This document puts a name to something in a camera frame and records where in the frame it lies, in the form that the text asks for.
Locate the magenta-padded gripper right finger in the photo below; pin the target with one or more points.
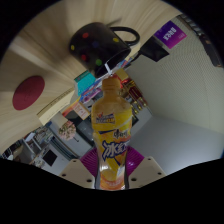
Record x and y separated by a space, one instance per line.
136 163

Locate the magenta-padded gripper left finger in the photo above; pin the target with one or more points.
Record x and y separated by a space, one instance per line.
85 165

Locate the yellow-labelled drink bottle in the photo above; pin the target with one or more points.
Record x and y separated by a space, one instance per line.
111 133

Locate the black computer monitor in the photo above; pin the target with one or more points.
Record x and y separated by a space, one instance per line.
50 157

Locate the long wooden side desk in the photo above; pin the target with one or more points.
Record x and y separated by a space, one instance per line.
30 146

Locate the pale yellow notepad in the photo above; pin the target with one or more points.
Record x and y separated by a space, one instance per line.
55 107

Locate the teal book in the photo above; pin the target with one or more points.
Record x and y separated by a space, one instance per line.
85 82

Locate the flat round red coaster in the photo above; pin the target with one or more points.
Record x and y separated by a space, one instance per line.
28 92

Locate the red-tipped white stirrer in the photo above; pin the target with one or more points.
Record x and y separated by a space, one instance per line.
108 69

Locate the black mug with coloured dots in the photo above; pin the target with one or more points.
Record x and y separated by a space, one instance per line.
95 46

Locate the purple sign board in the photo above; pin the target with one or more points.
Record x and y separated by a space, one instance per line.
170 34

